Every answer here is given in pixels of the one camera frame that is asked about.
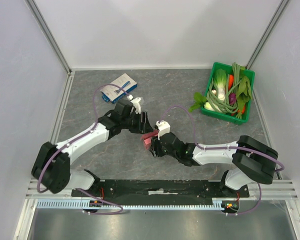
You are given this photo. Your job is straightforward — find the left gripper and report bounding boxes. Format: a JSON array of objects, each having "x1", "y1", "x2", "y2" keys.
[{"x1": 121, "y1": 110, "x2": 153, "y2": 135}]

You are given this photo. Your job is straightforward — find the pink paper box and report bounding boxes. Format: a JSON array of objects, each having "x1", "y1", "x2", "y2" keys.
[{"x1": 140, "y1": 129, "x2": 159, "y2": 150}]

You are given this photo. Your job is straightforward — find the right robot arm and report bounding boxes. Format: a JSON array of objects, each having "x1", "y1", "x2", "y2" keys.
[{"x1": 148, "y1": 132, "x2": 279, "y2": 197}]

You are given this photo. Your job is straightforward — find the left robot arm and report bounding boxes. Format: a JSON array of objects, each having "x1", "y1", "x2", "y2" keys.
[{"x1": 31, "y1": 97, "x2": 153, "y2": 197}]

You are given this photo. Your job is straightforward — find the blue razor box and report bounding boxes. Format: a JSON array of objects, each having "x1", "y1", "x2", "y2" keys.
[{"x1": 100, "y1": 73, "x2": 138, "y2": 104}]

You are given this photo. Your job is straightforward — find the toy green beans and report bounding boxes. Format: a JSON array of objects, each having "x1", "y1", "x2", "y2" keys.
[{"x1": 205, "y1": 62, "x2": 245, "y2": 115}]

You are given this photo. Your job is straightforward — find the toy bok choy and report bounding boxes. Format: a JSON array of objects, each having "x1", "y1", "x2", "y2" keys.
[{"x1": 188, "y1": 69, "x2": 227, "y2": 114}]

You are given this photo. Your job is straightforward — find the green plastic bin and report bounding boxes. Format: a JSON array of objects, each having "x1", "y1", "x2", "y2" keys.
[{"x1": 201, "y1": 62, "x2": 255, "y2": 125}]

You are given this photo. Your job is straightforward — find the toy carrot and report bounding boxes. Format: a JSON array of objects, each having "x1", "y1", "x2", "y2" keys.
[{"x1": 228, "y1": 74, "x2": 234, "y2": 91}]

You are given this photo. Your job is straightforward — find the toy spinach leaf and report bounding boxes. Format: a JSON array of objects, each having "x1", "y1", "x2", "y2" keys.
[{"x1": 235, "y1": 75, "x2": 252, "y2": 111}]

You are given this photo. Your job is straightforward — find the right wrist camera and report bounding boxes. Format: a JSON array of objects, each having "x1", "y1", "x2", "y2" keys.
[{"x1": 155, "y1": 120, "x2": 171, "y2": 140}]

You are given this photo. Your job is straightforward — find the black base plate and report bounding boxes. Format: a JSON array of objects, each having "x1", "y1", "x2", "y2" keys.
[{"x1": 71, "y1": 178, "x2": 251, "y2": 206}]

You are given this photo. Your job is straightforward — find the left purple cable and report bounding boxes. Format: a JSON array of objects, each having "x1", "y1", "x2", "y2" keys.
[{"x1": 36, "y1": 84, "x2": 133, "y2": 216}]

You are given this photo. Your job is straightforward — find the purple cable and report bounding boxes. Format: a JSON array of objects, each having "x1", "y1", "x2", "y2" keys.
[
  {"x1": 158, "y1": 105, "x2": 286, "y2": 216},
  {"x1": 36, "y1": 84, "x2": 133, "y2": 216}
]

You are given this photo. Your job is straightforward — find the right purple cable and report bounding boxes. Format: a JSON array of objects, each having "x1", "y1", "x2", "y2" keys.
[{"x1": 158, "y1": 105, "x2": 286, "y2": 216}]

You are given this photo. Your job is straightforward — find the slotted cable duct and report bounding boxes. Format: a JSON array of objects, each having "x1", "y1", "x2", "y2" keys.
[{"x1": 36, "y1": 198, "x2": 256, "y2": 210}]

